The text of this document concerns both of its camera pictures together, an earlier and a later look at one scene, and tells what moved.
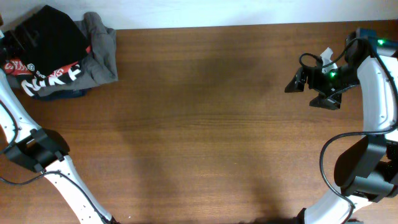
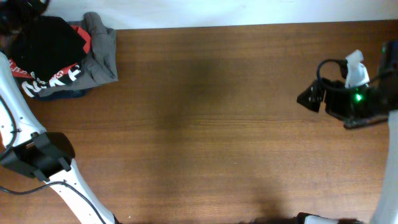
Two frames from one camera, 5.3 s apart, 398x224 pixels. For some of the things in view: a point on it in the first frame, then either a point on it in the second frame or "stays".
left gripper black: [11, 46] to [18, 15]
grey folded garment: [100, 65] stays
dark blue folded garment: [63, 94] stays
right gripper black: [331, 102] to [335, 88]
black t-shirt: [50, 40] stays
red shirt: [18, 66] to [85, 37]
